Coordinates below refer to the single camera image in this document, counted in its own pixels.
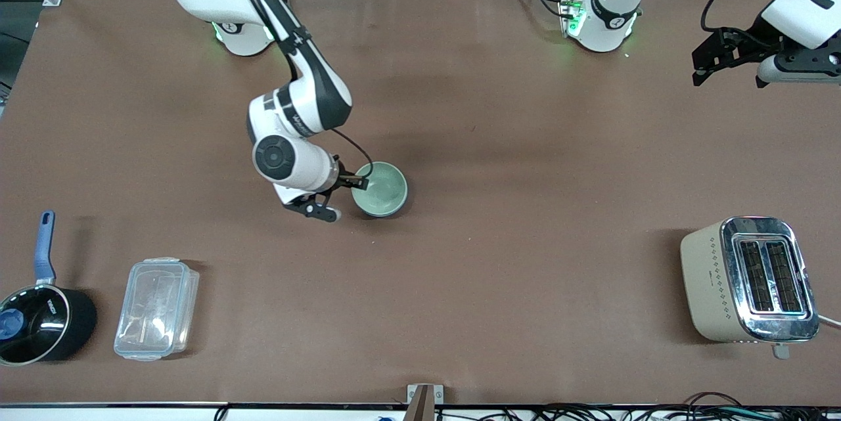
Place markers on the glass lid blue knob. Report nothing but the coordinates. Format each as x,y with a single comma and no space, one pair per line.
13,326

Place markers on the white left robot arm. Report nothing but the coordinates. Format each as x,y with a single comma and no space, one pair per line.
608,20

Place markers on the clear plastic food container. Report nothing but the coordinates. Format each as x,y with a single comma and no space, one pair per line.
154,309

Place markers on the brown table cover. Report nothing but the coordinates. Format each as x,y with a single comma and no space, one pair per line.
525,145

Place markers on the beige chrome toaster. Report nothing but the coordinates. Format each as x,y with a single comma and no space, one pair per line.
716,289

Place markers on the metal table edge bracket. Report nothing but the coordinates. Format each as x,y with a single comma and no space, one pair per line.
424,401

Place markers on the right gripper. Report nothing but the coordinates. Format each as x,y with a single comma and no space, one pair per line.
344,178

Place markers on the green ceramic bowl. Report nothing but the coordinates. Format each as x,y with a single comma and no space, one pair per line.
384,188

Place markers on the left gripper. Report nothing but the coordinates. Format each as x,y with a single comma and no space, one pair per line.
753,34

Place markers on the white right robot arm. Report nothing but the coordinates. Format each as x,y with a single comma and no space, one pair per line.
309,99

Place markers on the metal base connector plate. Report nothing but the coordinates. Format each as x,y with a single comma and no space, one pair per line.
571,14

